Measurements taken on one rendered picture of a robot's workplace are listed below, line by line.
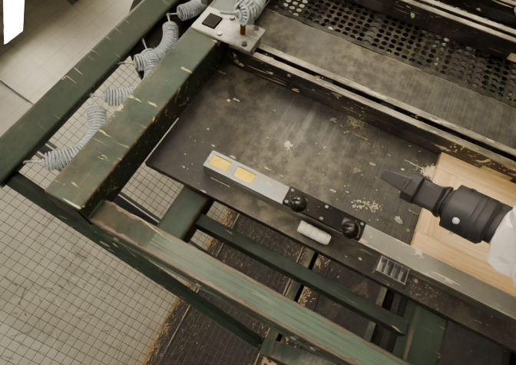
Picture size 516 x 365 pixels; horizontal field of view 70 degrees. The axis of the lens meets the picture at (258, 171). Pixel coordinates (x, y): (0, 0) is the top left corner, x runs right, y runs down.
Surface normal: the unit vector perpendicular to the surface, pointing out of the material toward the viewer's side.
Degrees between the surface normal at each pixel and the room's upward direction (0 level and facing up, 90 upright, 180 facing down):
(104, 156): 59
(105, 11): 90
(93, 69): 90
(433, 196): 43
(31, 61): 90
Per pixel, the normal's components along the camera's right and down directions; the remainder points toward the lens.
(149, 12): 0.51, -0.18
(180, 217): 0.06, -0.47
